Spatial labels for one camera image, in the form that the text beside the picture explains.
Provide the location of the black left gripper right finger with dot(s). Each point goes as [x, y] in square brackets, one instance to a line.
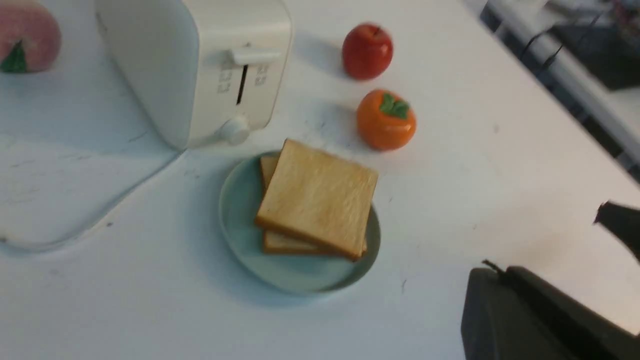
[623, 222]

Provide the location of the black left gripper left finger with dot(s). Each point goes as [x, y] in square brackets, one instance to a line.
[514, 314]

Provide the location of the toast slice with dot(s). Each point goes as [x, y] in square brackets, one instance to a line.
[317, 200]
[280, 240]

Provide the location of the orange persimmon with green leaf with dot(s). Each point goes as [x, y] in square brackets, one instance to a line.
[385, 121]

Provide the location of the light green round plate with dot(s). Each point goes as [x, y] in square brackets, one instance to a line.
[304, 275]

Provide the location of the red apple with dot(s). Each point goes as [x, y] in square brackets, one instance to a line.
[367, 51]

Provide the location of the white two-slot toaster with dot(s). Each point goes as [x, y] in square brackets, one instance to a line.
[204, 71]

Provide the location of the pink peach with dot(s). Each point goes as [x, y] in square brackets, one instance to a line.
[30, 37]

